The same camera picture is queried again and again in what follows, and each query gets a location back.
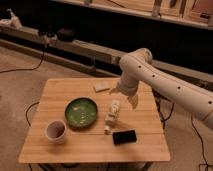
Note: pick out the white tube bottle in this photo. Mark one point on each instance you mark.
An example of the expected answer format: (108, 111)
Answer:
(112, 115)

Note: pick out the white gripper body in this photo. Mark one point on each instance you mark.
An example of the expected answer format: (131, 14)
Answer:
(127, 85)

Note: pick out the black box on ledge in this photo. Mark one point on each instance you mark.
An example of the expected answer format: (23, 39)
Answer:
(66, 35)

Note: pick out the white paper cup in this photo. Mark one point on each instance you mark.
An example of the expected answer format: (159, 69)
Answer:
(55, 132)

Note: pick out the small tan wooden block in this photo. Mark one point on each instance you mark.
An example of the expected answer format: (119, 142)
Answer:
(101, 86)

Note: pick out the white object on ledge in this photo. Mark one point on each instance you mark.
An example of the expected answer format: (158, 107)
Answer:
(13, 21)

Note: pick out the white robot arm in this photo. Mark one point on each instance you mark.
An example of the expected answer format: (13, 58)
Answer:
(136, 66)

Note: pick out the green round plate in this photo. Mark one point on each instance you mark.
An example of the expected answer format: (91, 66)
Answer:
(81, 113)

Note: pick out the wooden table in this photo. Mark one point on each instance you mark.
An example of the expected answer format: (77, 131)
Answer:
(92, 145)

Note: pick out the black rectangular phone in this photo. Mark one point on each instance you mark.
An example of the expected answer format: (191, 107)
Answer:
(124, 137)

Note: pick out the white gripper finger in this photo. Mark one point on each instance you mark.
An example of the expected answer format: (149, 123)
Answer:
(133, 100)
(114, 90)

